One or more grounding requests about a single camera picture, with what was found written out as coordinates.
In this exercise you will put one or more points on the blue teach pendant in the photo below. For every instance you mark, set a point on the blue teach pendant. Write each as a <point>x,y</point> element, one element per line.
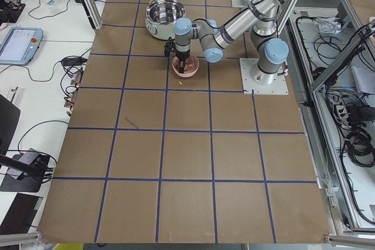
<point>20,45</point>

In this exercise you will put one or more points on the black power brick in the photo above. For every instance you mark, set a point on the black power brick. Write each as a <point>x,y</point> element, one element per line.
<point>73,61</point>

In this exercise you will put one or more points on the pale green pot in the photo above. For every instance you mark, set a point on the pale green pot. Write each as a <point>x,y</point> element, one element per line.
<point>161,16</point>

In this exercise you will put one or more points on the aluminium frame rail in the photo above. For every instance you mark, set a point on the aluminium frame rail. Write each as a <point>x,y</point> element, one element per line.
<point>334,42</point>

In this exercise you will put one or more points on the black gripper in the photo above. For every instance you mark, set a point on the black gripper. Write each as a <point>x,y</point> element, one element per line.
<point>181,55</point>

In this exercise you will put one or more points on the black monitor stand base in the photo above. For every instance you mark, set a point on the black monitor stand base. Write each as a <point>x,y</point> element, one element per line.
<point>27,171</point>

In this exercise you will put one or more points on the pink bowl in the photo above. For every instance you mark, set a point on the pink bowl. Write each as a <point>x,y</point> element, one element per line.
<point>191,66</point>

